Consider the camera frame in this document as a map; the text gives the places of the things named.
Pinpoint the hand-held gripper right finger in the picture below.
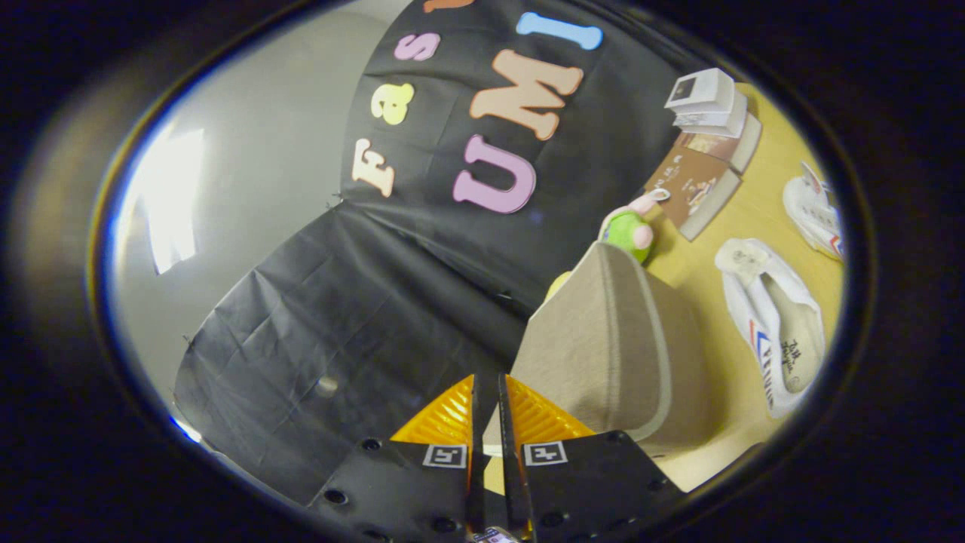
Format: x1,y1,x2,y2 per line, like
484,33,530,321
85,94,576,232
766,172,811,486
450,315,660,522
496,373,687,543

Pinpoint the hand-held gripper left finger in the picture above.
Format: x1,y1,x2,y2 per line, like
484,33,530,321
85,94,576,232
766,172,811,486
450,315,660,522
305,375,487,543

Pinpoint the beige fabric storage box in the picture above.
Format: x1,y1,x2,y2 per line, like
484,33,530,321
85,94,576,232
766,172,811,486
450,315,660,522
482,241,713,461

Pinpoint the white canvas shoe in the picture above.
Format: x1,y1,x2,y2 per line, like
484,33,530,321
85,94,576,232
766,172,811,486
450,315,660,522
783,162,845,263
714,238,828,419

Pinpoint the black backdrop cloth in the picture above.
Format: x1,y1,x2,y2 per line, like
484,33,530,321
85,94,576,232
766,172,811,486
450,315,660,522
173,0,725,506

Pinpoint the green and pink plush toy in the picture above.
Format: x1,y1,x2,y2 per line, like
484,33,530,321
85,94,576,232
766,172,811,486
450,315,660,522
598,189,670,265

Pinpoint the brown illustrated book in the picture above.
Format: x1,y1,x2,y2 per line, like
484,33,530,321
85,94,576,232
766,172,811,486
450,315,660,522
643,146,743,242

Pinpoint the brown photo cover book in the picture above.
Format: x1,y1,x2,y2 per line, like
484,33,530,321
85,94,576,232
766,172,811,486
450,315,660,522
675,113,762,174

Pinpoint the white patterned book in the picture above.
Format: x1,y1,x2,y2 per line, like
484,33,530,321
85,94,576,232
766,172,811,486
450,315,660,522
671,90,749,139

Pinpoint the ceiling light panel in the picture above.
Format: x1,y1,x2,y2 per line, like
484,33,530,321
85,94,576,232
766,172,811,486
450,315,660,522
147,128,206,276

